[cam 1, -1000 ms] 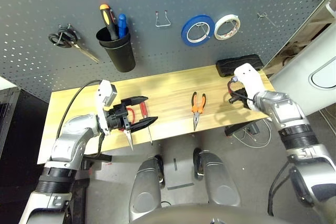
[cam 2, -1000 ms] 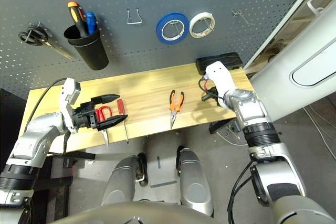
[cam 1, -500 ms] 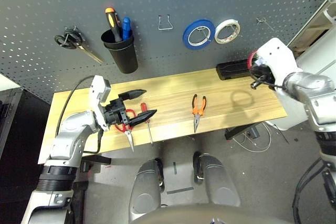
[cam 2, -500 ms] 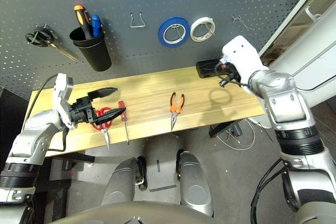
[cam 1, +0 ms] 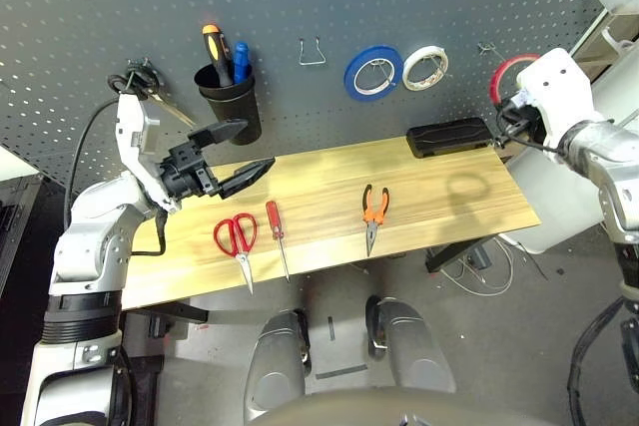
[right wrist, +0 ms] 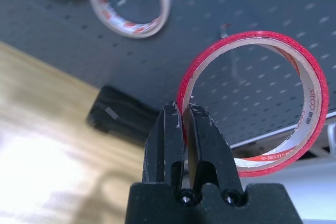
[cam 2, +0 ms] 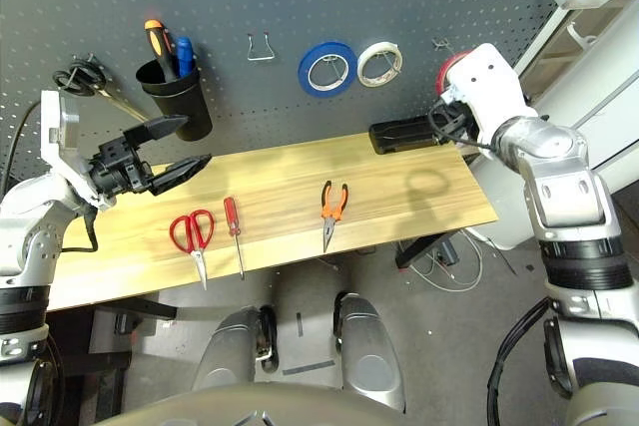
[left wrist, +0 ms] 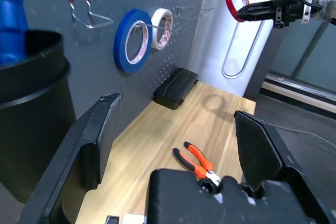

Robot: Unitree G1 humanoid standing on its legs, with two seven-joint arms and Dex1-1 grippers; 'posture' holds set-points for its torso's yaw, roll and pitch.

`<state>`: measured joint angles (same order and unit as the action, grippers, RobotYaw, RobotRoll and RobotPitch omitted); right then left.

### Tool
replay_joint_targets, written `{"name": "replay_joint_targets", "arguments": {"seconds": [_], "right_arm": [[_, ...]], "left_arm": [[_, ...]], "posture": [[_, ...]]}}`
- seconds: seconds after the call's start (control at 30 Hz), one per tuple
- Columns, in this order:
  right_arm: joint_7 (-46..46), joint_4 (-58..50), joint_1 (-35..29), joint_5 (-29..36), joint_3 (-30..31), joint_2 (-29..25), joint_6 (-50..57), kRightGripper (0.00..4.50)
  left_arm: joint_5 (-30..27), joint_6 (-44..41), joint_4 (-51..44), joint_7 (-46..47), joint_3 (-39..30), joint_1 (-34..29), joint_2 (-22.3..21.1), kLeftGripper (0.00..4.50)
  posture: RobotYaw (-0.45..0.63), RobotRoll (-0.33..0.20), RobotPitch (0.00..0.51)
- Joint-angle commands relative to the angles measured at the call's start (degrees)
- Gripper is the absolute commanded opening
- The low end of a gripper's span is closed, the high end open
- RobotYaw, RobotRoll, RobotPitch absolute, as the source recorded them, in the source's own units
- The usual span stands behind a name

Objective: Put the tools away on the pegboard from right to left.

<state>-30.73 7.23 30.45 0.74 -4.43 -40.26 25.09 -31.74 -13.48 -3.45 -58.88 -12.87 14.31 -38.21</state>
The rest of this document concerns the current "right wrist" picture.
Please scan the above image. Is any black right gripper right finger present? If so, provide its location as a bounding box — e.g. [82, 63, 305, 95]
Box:
[183, 104, 244, 198]

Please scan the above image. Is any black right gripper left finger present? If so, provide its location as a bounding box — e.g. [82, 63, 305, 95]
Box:
[141, 100, 186, 192]

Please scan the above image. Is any red tape roll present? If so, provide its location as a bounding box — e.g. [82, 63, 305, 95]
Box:
[176, 31, 329, 178]

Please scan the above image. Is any black rectangular box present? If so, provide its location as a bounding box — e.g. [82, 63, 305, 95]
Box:
[86, 85, 161, 141]

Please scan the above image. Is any large white rounded panel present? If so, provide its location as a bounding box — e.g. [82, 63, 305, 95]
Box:
[233, 119, 336, 221]

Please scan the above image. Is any white tape roll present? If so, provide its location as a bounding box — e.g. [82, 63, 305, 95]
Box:
[88, 0, 173, 39]

